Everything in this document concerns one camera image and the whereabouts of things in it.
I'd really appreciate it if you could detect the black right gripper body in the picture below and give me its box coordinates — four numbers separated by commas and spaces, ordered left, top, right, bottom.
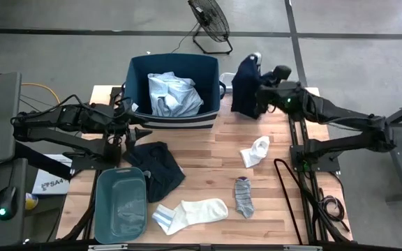
255, 82, 285, 119

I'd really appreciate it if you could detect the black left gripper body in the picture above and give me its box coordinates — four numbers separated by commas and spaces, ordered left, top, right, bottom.
112, 106, 142, 140

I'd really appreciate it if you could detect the black Puma underwear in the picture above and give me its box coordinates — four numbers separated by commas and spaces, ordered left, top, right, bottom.
230, 52, 268, 120

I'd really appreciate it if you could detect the dark navy cloth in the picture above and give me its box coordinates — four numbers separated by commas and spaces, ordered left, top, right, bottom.
123, 141, 187, 204

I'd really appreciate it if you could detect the light blue patterned shirt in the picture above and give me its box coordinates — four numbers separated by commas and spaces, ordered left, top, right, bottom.
147, 71, 204, 118

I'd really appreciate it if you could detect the small white sock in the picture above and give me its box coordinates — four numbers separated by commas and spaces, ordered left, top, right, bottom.
239, 135, 271, 169

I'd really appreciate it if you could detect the white sock with blue stripes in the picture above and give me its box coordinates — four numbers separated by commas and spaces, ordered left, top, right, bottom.
151, 197, 230, 236

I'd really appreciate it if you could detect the grey striped sock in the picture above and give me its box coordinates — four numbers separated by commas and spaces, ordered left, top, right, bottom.
234, 176, 255, 220

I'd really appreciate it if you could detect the navy white striped fabric basket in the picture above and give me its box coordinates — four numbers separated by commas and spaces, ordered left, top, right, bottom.
122, 52, 227, 130

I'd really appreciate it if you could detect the clear plastic box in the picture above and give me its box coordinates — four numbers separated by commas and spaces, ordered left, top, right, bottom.
219, 72, 237, 92

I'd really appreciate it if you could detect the teal plastic bin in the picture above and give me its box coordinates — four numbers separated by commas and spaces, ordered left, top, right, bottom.
94, 166, 149, 245

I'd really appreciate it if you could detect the white printed cardboard box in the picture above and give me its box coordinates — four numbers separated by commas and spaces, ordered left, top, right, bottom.
31, 153, 73, 195

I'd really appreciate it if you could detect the black support strut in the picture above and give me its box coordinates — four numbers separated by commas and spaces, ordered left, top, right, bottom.
14, 141, 73, 181

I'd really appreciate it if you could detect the black floor fan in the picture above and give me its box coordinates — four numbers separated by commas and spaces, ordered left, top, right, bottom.
187, 0, 234, 56

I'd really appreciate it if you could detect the yellow ball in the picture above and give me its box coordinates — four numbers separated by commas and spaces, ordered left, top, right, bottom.
24, 192, 39, 211

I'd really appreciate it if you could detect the black rig crossbar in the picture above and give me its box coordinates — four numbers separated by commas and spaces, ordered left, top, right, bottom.
0, 238, 402, 251

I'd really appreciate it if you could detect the black computer mouse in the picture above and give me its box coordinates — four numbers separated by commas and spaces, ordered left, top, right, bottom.
0, 186, 18, 221

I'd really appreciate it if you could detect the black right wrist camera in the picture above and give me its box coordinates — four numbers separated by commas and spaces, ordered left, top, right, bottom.
272, 64, 292, 84

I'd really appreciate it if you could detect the yellow cable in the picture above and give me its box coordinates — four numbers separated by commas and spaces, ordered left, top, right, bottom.
0, 59, 61, 134

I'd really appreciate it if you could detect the black fan cable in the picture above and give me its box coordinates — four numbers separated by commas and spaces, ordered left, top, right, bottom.
171, 22, 202, 54

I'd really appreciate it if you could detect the red and black cable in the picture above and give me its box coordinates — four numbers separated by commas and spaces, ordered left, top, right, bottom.
273, 158, 305, 245

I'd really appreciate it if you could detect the coiled black cable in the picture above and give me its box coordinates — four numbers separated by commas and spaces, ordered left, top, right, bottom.
318, 195, 351, 233

